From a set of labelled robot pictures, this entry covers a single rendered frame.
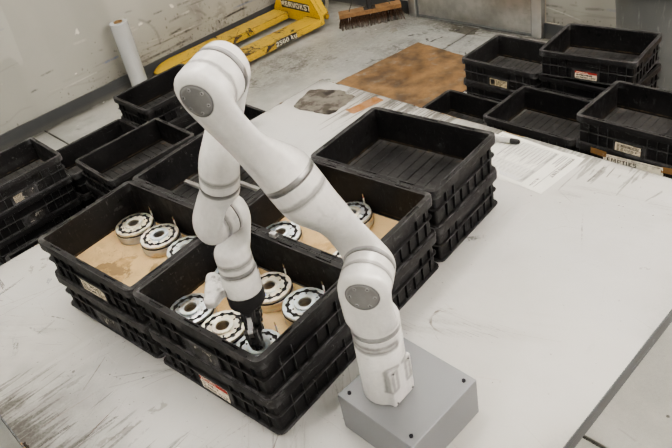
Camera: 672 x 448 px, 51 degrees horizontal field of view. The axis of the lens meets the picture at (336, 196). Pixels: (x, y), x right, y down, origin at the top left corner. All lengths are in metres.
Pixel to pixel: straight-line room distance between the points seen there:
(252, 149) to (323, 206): 0.15
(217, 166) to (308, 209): 0.17
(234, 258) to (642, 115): 1.88
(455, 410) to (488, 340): 0.26
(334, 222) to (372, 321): 0.19
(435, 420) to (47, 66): 3.94
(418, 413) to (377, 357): 0.15
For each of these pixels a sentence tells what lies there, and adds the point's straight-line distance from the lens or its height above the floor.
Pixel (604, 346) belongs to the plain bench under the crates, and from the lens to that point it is 1.62.
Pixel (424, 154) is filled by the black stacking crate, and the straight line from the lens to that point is 2.00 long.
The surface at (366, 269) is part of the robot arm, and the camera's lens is 1.17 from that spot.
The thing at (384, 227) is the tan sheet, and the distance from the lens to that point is 1.74.
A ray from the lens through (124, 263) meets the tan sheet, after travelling 1.88.
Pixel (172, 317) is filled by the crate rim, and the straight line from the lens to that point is 1.50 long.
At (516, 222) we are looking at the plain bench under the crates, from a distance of 1.93.
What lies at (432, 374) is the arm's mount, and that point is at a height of 0.80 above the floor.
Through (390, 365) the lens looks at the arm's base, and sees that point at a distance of 1.32.
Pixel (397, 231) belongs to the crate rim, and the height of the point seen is 0.93.
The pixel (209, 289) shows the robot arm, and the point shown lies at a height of 1.02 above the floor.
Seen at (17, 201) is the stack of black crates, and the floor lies 0.50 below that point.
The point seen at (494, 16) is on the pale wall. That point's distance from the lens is 4.85.
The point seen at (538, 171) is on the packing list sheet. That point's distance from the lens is 2.13.
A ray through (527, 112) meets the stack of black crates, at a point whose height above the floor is 0.38.
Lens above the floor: 1.88
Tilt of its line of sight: 34 degrees down
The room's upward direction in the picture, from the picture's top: 12 degrees counter-clockwise
